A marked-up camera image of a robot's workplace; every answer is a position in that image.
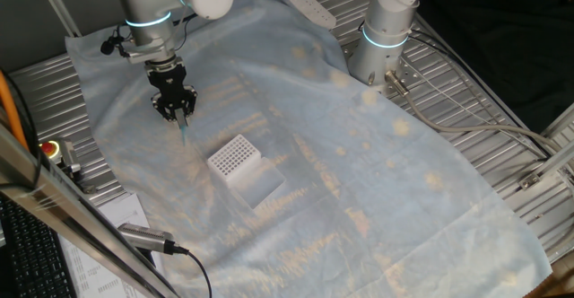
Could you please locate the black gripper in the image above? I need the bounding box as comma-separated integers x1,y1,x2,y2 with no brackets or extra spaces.
143,55,198,131

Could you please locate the white pipette tip holder box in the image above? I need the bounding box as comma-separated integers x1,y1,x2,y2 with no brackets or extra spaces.
205,134,287,210

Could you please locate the printed paper stack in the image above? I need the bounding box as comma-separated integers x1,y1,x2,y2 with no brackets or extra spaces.
57,193,156,298

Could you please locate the red emergency stop button box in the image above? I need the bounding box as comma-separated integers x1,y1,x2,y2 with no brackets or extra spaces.
39,138,83,176

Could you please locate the light blue cloth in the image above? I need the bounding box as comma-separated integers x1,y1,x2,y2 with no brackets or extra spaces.
65,0,553,298

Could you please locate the black keyboard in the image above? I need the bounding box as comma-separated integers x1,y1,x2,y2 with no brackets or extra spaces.
0,197,78,298

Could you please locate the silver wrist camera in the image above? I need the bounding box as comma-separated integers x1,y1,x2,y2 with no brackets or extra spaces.
126,46,177,65

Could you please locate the black cable holder clamp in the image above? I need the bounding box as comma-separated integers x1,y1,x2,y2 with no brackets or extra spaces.
100,35,131,59

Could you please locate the silver ribbed camera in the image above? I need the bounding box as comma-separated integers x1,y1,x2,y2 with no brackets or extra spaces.
117,223,177,256

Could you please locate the black camera cable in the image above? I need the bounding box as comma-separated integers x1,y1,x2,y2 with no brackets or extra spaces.
172,242,213,298

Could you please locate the aluminium frame bar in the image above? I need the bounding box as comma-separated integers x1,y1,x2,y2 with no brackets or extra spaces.
0,122,180,298

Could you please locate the grey diagonal frame strut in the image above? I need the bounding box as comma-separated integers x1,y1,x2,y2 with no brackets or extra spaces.
33,0,83,39

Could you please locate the orange cable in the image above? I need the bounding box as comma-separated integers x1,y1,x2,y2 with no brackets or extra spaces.
0,71,30,152

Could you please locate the grey cable with metal plug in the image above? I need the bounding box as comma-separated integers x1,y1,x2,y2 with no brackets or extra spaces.
384,70,567,155

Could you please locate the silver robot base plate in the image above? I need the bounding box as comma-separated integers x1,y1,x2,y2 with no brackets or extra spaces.
343,46,432,98

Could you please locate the aluminium frame profile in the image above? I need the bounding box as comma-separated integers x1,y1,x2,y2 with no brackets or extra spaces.
519,140,574,191

